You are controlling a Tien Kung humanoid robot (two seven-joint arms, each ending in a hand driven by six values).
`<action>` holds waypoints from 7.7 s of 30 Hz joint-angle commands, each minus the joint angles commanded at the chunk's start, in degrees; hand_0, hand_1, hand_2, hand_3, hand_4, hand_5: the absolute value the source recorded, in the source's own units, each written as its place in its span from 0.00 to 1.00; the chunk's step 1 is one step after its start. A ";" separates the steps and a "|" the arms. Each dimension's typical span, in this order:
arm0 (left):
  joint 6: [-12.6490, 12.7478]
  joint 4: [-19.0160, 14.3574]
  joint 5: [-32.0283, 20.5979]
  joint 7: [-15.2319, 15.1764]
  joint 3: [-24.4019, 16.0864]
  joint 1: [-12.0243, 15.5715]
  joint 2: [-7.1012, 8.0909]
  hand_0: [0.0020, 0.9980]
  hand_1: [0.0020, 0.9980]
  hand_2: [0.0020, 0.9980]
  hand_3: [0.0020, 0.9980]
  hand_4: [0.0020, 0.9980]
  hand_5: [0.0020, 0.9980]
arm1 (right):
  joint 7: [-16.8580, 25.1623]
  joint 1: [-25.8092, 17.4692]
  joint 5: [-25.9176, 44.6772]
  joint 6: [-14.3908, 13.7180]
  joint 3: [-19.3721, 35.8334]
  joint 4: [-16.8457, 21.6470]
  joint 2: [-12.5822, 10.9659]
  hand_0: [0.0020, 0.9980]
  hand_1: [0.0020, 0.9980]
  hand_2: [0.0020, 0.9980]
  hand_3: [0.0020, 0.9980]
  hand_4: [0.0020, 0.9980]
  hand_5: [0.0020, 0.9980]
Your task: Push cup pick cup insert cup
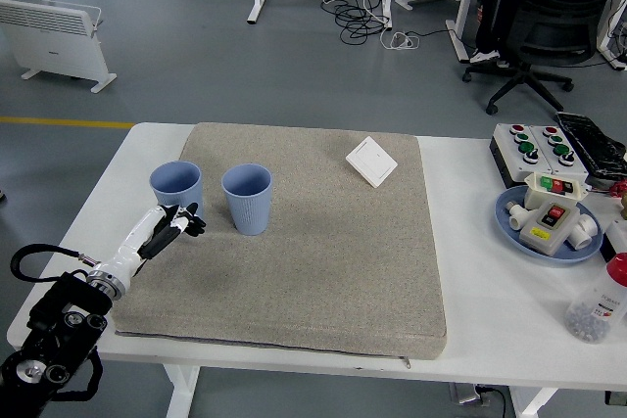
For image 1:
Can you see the grey-brown cushion mat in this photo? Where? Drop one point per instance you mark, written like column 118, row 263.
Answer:
column 303, row 251

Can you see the white pipe fitting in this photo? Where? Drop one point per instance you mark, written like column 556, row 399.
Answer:
column 585, row 234
column 516, row 217

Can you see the beige switch with yellow label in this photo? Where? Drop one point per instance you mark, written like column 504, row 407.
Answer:
column 544, row 237

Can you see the white push-button control box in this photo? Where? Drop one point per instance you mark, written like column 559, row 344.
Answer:
column 509, row 158
column 575, row 171

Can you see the beige switch green red buttons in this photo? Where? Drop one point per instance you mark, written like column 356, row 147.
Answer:
column 534, row 193

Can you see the white and black box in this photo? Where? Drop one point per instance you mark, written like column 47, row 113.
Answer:
column 618, row 234

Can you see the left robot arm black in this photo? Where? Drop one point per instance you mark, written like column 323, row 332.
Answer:
column 59, row 330

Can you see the white desk frame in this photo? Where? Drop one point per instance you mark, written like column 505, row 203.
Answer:
column 605, row 41

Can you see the black keyboard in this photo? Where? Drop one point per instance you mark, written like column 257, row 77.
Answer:
column 590, row 144

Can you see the black office chair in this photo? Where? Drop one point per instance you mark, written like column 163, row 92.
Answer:
column 553, row 21

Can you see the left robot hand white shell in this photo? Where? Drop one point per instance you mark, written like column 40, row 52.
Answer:
column 132, row 242

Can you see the clear jar with red lid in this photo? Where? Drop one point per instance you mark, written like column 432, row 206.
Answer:
column 595, row 305

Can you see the small red object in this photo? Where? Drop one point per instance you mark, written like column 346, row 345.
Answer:
column 619, row 188

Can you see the blue ribbed plastic cup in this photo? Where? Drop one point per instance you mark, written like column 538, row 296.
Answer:
column 251, row 215
column 171, row 183

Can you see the white wall switch plate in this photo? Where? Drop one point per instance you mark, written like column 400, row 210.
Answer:
column 371, row 161

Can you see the person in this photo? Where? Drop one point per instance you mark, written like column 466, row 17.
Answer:
column 490, row 21

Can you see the blue round plate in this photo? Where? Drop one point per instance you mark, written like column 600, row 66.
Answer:
column 504, row 227

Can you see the power strip under table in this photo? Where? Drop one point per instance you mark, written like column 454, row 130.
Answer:
column 465, row 393

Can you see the white table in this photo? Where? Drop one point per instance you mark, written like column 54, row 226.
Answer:
column 490, row 320

